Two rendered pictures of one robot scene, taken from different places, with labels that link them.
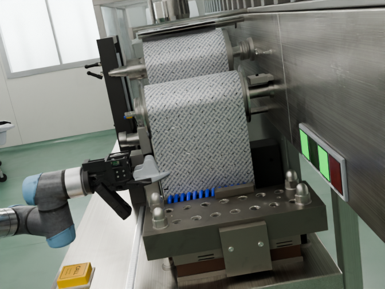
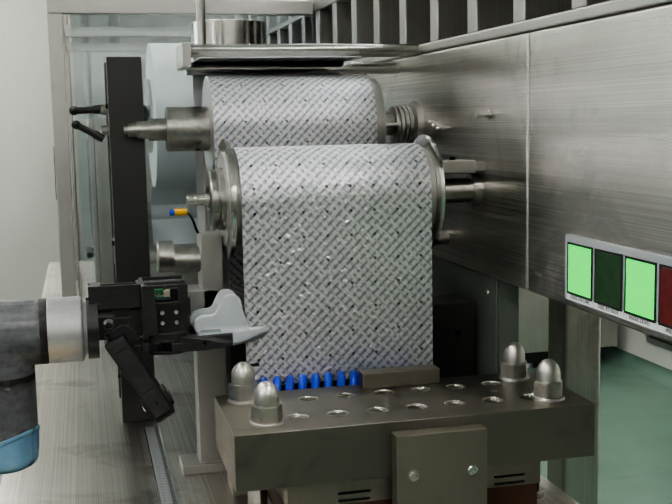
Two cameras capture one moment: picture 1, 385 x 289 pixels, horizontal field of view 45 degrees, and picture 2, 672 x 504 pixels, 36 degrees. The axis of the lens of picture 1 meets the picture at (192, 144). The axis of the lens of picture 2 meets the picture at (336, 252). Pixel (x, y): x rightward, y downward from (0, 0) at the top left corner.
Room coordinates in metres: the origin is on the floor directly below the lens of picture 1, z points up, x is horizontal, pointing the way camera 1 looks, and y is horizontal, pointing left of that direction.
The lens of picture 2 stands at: (-0.09, 0.28, 1.35)
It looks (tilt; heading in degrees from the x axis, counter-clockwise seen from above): 7 degrees down; 346
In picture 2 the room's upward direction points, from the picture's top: 1 degrees counter-clockwise
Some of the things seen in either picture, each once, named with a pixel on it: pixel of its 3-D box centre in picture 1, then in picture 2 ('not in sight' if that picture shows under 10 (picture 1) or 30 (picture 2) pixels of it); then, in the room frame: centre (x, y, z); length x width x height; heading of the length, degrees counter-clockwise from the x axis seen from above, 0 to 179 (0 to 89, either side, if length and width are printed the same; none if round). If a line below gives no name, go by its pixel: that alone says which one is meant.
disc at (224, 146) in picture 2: (145, 110); (226, 199); (1.18, 0.10, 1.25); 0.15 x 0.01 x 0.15; 0
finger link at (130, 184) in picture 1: (134, 182); (194, 340); (1.10, 0.16, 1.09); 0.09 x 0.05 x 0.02; 89
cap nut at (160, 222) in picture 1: (158, 217); (266, 402); (0.95, 0.10, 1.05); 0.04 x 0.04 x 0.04
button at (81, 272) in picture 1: (74, 274); not in sight; (1.02, 0.33, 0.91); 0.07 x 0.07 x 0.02; 0
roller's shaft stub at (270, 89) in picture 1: (259, 91); (452, 190); (1.18, -0.19, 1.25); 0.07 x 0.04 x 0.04; 90
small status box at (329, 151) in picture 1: (319, 157); (626, 283); (0.79, -0.22, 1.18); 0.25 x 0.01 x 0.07; 0
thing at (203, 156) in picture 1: (204, 160); (340, 311); (1.12, -0.02, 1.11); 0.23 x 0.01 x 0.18; 90
